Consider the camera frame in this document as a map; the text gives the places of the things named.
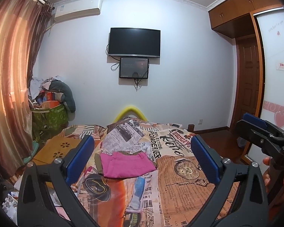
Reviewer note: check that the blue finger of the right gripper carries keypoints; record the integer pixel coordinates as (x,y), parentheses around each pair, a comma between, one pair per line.
(254,119)
(249,130)

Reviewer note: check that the grey plush toy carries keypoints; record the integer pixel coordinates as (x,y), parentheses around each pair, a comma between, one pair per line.
(63,94)

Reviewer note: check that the black wall television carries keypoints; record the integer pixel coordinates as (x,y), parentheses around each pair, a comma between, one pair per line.
(134,42)

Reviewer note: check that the newspaper print bed cover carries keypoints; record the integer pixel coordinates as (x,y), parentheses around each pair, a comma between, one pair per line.
(169,196)

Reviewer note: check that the white heart wardrobe door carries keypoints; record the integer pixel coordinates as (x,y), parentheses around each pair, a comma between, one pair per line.
(271,28)

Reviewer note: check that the brown wooden door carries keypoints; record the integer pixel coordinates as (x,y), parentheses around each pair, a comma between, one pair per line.
(248,73)

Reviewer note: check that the brown striped curtain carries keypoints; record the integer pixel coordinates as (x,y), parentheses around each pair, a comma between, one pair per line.
(22,27)

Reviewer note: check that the wall power socket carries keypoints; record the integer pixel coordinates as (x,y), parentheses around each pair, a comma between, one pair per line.
(200,121)

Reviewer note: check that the olive green pants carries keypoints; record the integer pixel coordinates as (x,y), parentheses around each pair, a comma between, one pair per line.
(98,164)

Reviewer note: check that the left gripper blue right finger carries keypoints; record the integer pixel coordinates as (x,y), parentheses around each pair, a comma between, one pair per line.
(208,158)

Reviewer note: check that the wooden overhead cabinet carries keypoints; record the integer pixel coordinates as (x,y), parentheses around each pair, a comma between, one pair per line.
(232,18)

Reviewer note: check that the yellow foam headboard guard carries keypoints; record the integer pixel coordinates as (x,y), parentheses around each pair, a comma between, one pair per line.
(130,110)

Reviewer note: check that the small black wall monitor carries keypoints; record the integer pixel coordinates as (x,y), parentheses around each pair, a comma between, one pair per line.
(134,68)

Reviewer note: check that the white air conditioner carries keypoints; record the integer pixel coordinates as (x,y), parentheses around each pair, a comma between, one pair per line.
(77,9)

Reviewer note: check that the green storage bag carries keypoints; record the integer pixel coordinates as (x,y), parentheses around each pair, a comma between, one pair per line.
(48,122)

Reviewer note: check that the pink pants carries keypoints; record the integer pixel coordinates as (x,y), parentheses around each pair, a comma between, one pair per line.
(145,166)

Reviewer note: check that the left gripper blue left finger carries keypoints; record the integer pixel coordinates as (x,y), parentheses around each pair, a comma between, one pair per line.
(77,158)

